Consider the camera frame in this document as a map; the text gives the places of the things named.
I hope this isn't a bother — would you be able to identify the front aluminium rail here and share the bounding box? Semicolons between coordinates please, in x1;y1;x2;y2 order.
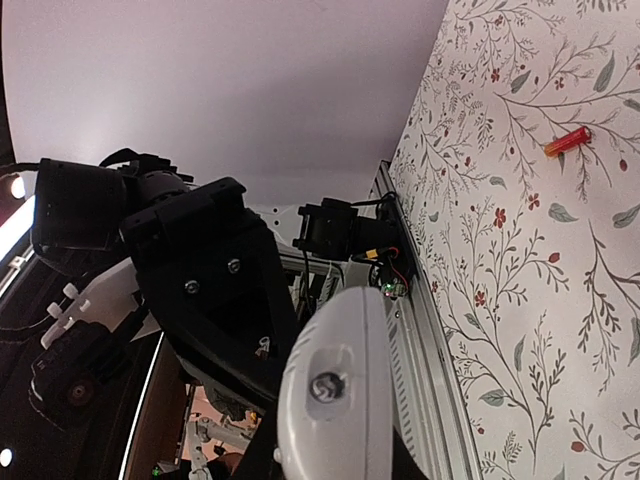
370;161;483;479

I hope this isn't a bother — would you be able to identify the floral patterned table mat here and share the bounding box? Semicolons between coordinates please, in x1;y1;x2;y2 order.
391;1;639;479

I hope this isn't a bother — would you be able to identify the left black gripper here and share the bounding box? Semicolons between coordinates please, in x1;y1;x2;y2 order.
121;177;298;403

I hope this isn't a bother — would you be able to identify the white remote control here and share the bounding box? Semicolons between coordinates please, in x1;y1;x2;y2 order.
275;287;393;480

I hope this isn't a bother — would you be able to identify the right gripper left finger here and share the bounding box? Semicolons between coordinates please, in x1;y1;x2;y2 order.
234;403;284;480

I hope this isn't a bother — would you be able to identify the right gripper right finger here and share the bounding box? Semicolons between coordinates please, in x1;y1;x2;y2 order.
391;429;425;480

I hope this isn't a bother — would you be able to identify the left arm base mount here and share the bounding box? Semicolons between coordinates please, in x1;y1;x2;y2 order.
293;192;417;299

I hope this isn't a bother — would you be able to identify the red orange battery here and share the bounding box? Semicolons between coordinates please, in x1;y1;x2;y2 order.
544;126;592;158

